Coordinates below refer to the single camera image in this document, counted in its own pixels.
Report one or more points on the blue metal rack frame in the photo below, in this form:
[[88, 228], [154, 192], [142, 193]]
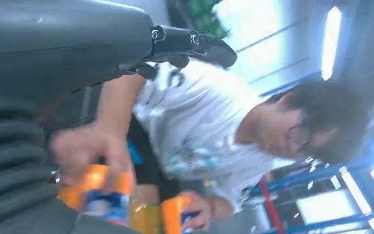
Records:
[[303, 181]]

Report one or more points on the red pole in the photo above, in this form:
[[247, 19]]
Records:
[[271, 206]]

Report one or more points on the person's left hand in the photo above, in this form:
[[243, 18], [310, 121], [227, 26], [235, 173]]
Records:
[[200, 210]]

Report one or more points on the orange drink bottle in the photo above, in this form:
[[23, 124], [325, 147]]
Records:
[[172, 216], [93, 193]]

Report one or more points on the yellow plastic sheet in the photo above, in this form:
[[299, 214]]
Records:
[[145, 216]]

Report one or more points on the person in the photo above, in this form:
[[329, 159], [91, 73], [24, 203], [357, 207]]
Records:
[[206, 129]]

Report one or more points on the green leafy decoration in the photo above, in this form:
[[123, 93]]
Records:
[[206, 16]]

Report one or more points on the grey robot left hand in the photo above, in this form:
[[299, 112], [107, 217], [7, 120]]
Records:
[[61, 42]]

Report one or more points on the ribbed grey robot left arm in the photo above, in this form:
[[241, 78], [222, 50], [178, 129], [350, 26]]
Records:
[[12, 168]]

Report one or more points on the person's right hand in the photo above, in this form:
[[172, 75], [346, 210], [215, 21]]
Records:
[[87, 151]]

